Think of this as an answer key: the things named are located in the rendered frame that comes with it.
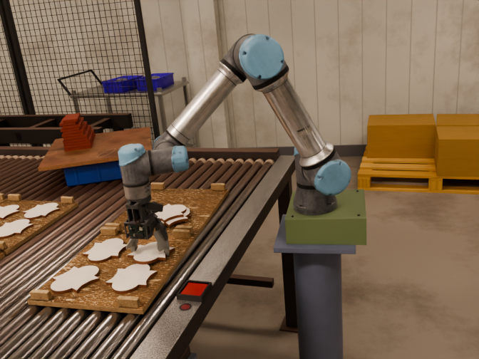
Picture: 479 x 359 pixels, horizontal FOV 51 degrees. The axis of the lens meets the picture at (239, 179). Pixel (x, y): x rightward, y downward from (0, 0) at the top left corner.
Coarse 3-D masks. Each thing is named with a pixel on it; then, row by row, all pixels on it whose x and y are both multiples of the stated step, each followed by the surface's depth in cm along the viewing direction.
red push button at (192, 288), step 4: (188, 284) 140; (192, 284) 140; (196, 284) 140; (200, 284) 140; (204, 284) 140; (184, 288) 139; (188, 288) 138; (192, 288) 138; (196, 288) 138; (200, 288) 138; (204, 288) 138; (184, 292) 137; (188, 292) 137; (192, 292) 136; (196, 292) 136; (200, 292) 136
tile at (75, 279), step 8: (72, 272) 149; (80, 272) 149; (88, 272) 148; (96, 272) 148; (56, 280) 145; (64, 280) 145; (72, 280) 145; (80, 280) 144; (88, 280) 144; (96, 280) 145; (56, 288) 141; (64, 288) 141; (72, 288) 141; (80, 288) 141
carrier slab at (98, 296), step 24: (96, 240) 170; (144, 240) 167; (168, 240) 166; (192, 240) 165; (72, 264) 156; (96, 264) 154; (120, 264) 153; (168, 264) 151; (48, 288) 144; (96, 288) 141; (144, 288) 139; (120, 312) 132; (144, 312) 131
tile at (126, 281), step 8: (136, 264) 150; (144, 264) 150; (120, 272) 146; (128, 272) 146; (136, 272) 146; (144, 272) 145; (152, 272) 145; (112, 280) 143; (120, 280) 142; (128, 280) 142; (136, 280) 142; (144, 280) 141; (120, 288) 138; (128, 288) 138; (136, 288) 139
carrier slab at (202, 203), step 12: (156, 192) 208; (168, 192) 207; (180, 192) 205; (192, 192) 204; (204, 192) 203; (216, 192) 202; (228, 192) 204; (192, 204) 192; (204, 204) 191; (216, 204) 190; (120, 216) 188; (192, 216) 182; (204, 216) 181; (168, 228) 174
